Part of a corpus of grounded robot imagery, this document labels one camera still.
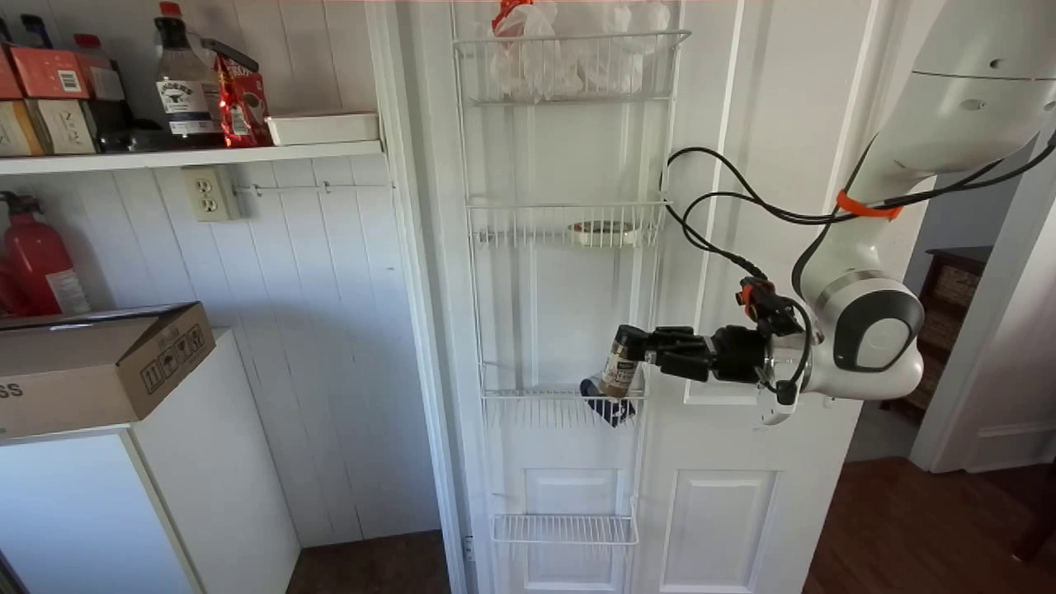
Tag red fire extinguisher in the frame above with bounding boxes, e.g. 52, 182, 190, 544
0, 190, 94, 322

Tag orange cable clip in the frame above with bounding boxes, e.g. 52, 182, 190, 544
834, 190, 904, 224

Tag white mini fridge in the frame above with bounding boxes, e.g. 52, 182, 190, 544
0, 325, 303, 594

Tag white wall shelf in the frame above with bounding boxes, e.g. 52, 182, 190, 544
0, 137, 385, 182

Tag white wire door rack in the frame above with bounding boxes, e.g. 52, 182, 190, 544
451, 0, 693, 594

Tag white panel door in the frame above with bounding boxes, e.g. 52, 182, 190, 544
399, 0, 952, 594

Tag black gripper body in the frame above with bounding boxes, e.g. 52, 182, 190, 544
658, 322, 776, 389

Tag dark bottle with white label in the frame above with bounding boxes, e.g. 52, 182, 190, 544
144, 0, 222, 142

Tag flat white box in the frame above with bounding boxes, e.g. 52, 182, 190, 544
264, 108, 381, 149

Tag brown cardboard box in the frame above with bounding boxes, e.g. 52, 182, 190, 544
0, 300, 218, 443

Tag red snack bag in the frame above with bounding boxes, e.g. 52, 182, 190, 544
203, 39, 274, 149

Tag white plastic bag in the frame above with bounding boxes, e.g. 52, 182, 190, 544
483, 0, 672, 103

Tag beige cardboard carton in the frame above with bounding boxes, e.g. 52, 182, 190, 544
25, 94, 99, 157

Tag red cardboard carton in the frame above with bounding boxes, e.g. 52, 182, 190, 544
8, 43, 94, 104

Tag white electrical outlet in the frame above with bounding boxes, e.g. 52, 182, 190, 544
179, 166, 242, 224

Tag dark bottle with red cap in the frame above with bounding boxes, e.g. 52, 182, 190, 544
68, 28, 133, 153

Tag brown wooden dresser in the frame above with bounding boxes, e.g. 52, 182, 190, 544
886, 243, 992, 422

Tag black and white packet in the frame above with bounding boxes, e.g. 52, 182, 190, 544
580, 391, 639, 430

